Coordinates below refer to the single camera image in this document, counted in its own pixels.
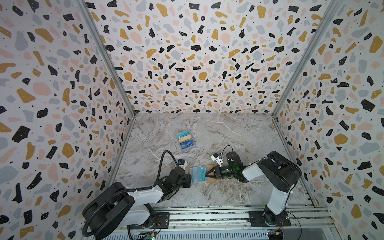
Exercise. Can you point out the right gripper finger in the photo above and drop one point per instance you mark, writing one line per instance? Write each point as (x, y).
(211, 177)
(211, 172)

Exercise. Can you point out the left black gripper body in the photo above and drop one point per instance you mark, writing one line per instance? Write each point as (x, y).
(185, 183)

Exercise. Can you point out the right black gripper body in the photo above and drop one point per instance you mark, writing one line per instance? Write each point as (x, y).
(216, 172)

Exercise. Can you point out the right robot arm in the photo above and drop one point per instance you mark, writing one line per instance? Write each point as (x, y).
(281, 172)

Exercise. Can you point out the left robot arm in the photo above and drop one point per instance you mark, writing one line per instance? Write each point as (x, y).
(118, 204)

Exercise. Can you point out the white ventilation grille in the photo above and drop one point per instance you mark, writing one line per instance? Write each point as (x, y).
(206, 235)

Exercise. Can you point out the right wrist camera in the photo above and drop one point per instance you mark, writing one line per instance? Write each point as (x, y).
(218, 158)

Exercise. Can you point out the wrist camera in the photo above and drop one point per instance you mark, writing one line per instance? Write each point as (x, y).
(182, 164)
(218, 158)

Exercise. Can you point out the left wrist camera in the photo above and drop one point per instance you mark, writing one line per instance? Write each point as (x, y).
(182, 164)

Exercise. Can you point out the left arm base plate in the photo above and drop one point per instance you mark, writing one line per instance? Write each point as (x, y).
(159, 221)

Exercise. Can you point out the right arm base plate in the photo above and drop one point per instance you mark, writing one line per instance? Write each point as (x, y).
(269, 219)

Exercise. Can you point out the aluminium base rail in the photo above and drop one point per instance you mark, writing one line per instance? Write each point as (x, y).
(307, 222)

